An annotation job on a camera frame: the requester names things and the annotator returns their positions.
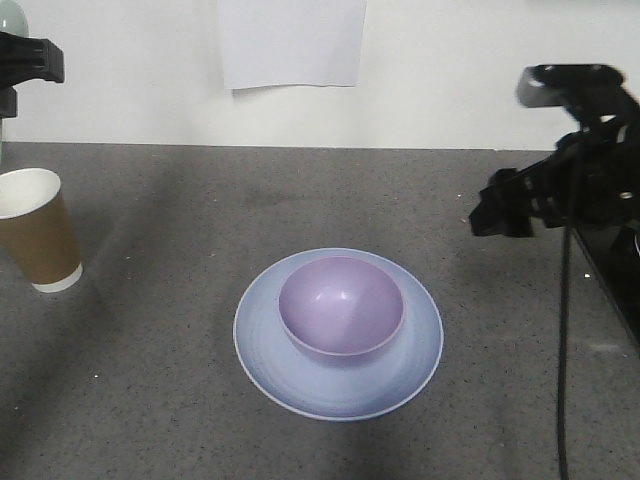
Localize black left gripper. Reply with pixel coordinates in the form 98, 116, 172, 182
0, 32, 65, 119

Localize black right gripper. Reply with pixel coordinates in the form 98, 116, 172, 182
469, 84, 639, 237

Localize lavender plastic bowl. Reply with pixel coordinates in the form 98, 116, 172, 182
278, 255, 406, 367

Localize pale green plastic spoon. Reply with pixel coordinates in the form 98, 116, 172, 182
0, 0, 29, 37

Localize brown paper cup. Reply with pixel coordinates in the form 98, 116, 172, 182
1, 168, 83, 293

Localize light blue round plate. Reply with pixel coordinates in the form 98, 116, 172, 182
233, 248, 444, 422

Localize black glass cooktop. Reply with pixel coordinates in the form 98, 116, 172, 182
575, 226, 639, 350

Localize white paper sheet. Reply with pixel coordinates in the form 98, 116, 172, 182
217, 0, 367, 90

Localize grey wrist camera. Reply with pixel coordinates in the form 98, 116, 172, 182
516, 64, 625, 108

